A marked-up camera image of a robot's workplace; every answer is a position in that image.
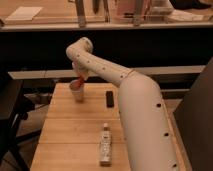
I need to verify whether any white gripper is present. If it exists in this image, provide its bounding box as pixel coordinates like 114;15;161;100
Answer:
72;63;89;80

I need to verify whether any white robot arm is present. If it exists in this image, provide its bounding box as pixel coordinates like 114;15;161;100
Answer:
66;37;179;171

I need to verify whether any small black rectangular block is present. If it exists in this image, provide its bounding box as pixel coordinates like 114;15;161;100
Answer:
106;91;114;108

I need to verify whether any white remote control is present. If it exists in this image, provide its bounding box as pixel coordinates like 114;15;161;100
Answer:
99;123;112;166

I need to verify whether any white paper sheet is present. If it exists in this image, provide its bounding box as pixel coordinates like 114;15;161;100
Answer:
6;6;42;21

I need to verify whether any black office chair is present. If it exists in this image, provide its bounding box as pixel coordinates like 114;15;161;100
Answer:
0;70;41;171

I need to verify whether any dark panel at right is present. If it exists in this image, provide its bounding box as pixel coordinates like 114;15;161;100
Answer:
174;57;213;171

